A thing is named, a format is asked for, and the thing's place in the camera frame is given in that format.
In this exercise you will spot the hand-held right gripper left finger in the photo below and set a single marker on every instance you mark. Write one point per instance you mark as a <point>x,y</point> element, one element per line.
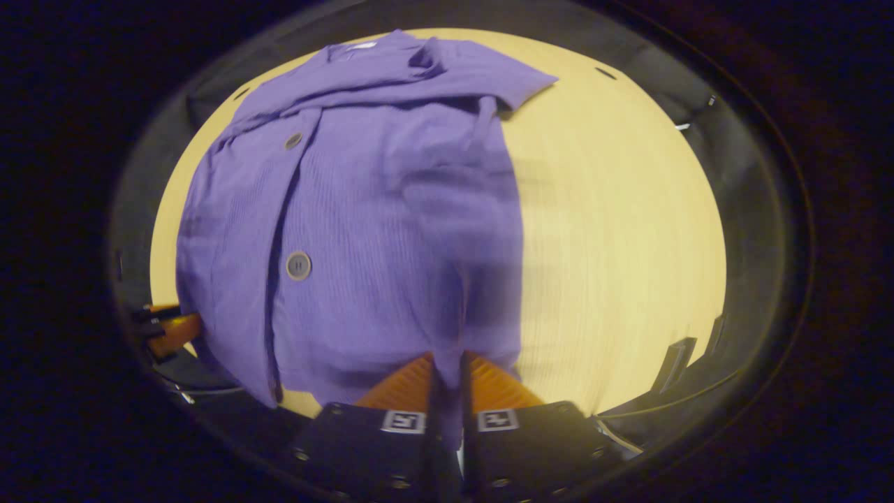
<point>363,447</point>

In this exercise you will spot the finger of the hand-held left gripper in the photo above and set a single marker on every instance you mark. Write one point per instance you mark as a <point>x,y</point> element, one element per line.
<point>174,335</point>

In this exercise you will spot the purple button shirt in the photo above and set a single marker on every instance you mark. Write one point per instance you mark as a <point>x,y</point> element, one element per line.
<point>391,209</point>

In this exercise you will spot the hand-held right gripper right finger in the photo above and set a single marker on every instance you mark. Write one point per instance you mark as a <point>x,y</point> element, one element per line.
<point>531,454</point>

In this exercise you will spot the grey table edge bracket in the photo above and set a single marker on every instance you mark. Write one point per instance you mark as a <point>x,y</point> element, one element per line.
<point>717,334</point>
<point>674,365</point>

